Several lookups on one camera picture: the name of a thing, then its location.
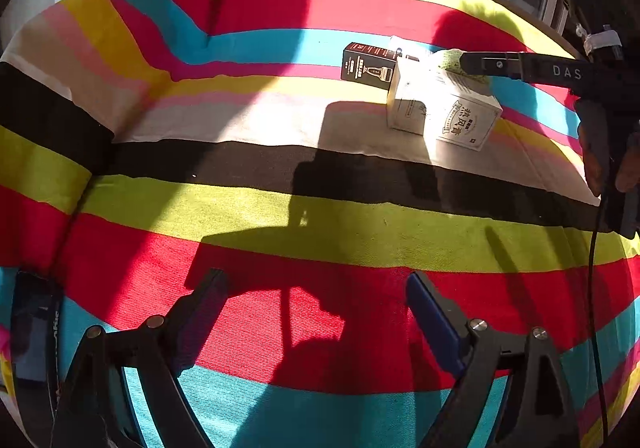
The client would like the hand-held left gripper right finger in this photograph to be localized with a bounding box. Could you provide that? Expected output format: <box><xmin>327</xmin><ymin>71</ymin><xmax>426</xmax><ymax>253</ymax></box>
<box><xmin>405</xmin><ymin>270</ymin><xmax>583</xmax><ymax>448</ymax></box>

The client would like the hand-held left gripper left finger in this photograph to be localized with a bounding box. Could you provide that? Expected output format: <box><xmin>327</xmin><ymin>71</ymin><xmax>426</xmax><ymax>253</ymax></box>
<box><xmin>50</xmin><ymin>268</ymin><xmax>231</xmax><ymax>448</ymax></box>

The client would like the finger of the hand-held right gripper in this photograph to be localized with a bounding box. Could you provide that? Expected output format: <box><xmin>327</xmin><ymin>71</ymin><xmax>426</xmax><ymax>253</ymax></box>
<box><xmin>459</xmin><ymin>50</ymin><xmax>523</xmax><ymax>78</ymax></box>

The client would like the yellow-green fluffy cloth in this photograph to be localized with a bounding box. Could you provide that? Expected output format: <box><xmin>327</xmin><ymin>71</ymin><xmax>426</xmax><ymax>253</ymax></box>
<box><xmin>430</xmin><ymin>49</ymin><xmax>491</xmax><ymax>83</ymax></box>

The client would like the person's right hand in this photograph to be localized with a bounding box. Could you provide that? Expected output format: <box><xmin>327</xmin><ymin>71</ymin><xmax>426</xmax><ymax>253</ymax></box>
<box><xmin>575</xmin><ymin>98</ymin><xmax>640</xmax><ymax>196</ymax></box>

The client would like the white box with green print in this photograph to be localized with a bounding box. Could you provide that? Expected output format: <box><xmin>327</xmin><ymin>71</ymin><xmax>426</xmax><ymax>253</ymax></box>
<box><xmin>386</xmin><ymin>58</ymin><xmax>503</xmax><ymax>151</ymax></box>

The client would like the flat white box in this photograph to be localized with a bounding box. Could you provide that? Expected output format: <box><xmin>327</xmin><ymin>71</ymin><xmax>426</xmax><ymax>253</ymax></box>
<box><xmin>387</xmin><ymin>35</ymin><xmax>442</xmax><ymax>61</ymax></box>

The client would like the black box with razor print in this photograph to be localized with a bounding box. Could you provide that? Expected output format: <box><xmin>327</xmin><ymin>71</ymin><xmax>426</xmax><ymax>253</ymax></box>
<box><xmin>340</xmin><ymin>42</ymin><xmax>401</xmax><ymax>86</ymax></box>

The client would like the striped colourful tablecloth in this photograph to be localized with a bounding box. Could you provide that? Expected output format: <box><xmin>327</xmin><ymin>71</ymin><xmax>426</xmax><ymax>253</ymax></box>
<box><xmin>0</xmin><ymin>0</ymin><xmax>640</xmax><ymax>448</ymax></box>

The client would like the dark glossy box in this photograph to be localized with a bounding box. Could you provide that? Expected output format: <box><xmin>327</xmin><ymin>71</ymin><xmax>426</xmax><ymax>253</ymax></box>
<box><xmin>10</xmin><ymin>270</ymin><xmax>66</xmax><ymax>429</ymax></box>

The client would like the black cable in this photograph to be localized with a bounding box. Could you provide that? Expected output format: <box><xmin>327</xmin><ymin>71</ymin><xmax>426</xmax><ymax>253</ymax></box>
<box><xmin>587</xmin><ymin>188</ymin><xmax>614</xmax><ymax>448</ymax></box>

